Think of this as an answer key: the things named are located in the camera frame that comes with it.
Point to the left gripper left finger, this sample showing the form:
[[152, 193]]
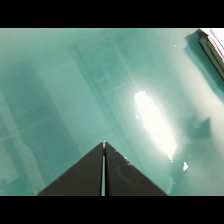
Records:
[[83, 176]]

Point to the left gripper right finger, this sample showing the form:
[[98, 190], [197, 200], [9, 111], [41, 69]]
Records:
[[126, 176]]

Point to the silver frame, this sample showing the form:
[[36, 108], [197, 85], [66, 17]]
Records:
[[213, 50]]

